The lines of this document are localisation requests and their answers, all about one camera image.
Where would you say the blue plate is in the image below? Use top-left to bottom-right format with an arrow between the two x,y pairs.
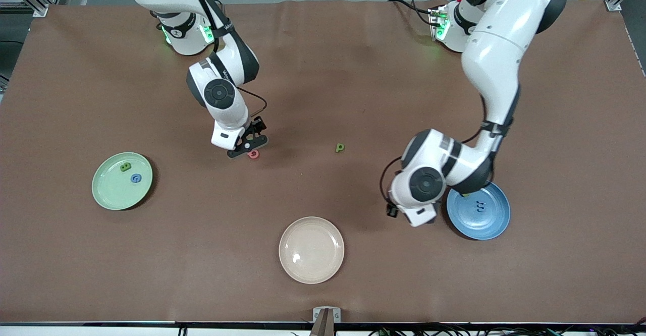
446,181 -> 511,241

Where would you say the brown table cover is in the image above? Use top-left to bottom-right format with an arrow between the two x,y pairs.
0,0 -> 646,324

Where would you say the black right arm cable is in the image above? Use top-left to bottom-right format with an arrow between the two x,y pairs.
183,0 -> 268,125

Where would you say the beige plate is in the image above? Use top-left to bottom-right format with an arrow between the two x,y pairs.
279,216 -> 345,285

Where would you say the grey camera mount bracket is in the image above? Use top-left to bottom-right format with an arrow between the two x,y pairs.
310,307 -> 342,336

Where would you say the black left arm base cable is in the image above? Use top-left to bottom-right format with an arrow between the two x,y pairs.
388,0 -> 436,25

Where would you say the green plate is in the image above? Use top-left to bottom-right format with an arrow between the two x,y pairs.
91,152 -> 153,211

